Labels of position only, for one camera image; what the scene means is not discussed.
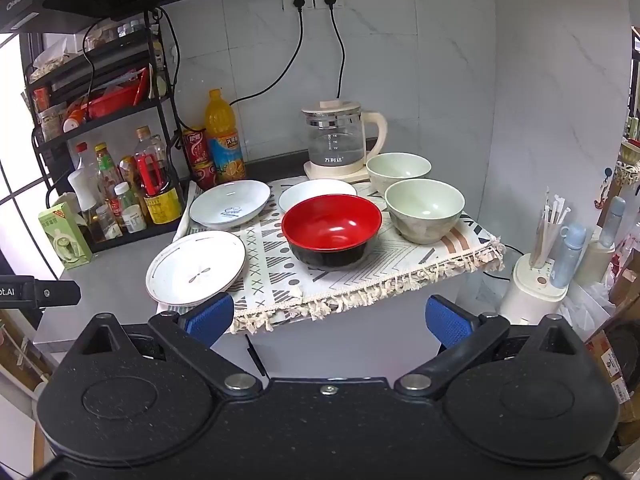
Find black power cable with plug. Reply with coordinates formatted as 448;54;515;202
227;0;306;107
323;0;347;102

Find oil bottle with red handle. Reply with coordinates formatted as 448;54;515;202
132;126;184;225

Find red plastic tray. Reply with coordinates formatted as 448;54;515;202
79;79;147;121

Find green label sauce bottle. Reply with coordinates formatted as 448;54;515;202
95;142;124;202

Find white bowl with blue print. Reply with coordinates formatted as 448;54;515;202
278;178;358;214

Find white utensil holder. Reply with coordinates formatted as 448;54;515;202
499;252;571;327

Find cardboard box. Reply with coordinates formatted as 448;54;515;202
584;305;640;423

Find orange juice bottle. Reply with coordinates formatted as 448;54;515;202
205;89;247;183

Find red drink can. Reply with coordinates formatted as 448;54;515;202
192;160;219;190
181;127;211;167

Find white plate with blue print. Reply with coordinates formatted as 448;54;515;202
189;180;272;230

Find white green striped towel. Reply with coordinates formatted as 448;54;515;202
172;182;202;242

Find clear bottle white cap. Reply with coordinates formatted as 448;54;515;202
114;182;139;221

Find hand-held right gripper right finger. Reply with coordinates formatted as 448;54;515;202
394;295;586;398

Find light blue thermos bottle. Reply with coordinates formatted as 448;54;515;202
550;224;587;289
598;196;626;249

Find red and black bowl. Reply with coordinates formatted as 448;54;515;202
281;196;383;271

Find bundle of white chopsticks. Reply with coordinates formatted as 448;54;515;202
529;187;572;268

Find small glass jar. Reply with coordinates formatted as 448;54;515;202
95;205;123;240

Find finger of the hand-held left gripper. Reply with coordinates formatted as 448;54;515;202
33;280;81;307

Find black metal kitchen rack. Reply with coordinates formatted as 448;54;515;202
22;7;194;254

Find speckled white plate brown rim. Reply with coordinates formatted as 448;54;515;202
145;230;247;306

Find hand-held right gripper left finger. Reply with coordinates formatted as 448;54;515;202
75;292;264;393

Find black cabinet handle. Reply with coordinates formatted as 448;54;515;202
244;334;269;379

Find cream kettle base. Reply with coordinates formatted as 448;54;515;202
304;160;373;184

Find pale green bowl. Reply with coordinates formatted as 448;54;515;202
385;178;466;245
366;152;432;193

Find patterned fringed table cloth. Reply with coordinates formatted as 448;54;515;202
157;175;506;336

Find green carton box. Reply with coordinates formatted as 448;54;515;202
38;202;94;271

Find glass electric kettle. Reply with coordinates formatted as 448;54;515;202
301;101;389;173

